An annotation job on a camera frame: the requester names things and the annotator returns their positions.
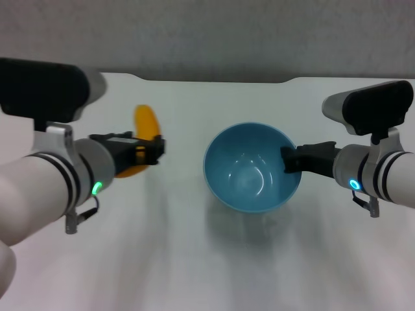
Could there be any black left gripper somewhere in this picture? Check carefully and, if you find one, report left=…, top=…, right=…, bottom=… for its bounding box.
left=89, top=130, right=167, bottom=176

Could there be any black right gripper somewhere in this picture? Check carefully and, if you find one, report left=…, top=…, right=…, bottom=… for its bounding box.
left=280, top=141, right=340, bottom=179

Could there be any yellow banana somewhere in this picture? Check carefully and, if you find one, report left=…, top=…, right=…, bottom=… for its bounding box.
left=115, top=104, right=163, bottom=179

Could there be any blue plastic bowl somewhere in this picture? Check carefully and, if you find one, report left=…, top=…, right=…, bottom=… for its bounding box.
left=203, top=121, right=303, bottom=214

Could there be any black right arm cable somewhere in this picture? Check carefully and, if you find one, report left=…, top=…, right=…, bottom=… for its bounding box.
left=351, top=190, right=372, bottom=207

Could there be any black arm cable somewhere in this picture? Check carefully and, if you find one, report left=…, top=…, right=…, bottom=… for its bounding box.
left=76, top=196, right=100, bottom=222
left=351, top=190, right=372, bottom=207

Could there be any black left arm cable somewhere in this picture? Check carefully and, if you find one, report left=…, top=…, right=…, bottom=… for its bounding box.
left=76, top=196, right=100, bottom=222

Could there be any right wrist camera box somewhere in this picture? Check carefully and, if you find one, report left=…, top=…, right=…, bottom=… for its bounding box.
left=322, top=80, right=414, bottom=145

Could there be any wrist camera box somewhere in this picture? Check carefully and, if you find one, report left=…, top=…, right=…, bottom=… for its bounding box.
left=0, top=57, right=107, bottom=132
left=322, top=80, right=414, bottom=145

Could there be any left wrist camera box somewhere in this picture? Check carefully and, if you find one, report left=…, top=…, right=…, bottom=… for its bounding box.
left=0, top=57, right=107, bottom=132

